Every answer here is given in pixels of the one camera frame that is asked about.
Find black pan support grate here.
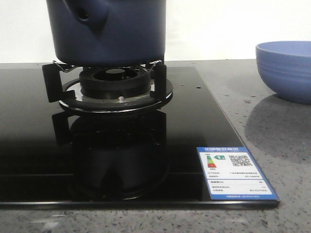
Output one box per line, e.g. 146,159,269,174
42,60,173,114

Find light blue ribbed bowl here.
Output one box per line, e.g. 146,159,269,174
256,41,311,104

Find blue white energy label sticker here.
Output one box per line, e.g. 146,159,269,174
197,147,278,200

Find dark blue pot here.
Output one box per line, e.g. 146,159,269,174
47,0,166,67

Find black glass gas cooktop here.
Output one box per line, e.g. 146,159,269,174
0,65,279,209

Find black round burner head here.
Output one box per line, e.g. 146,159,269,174
79,67,151,100

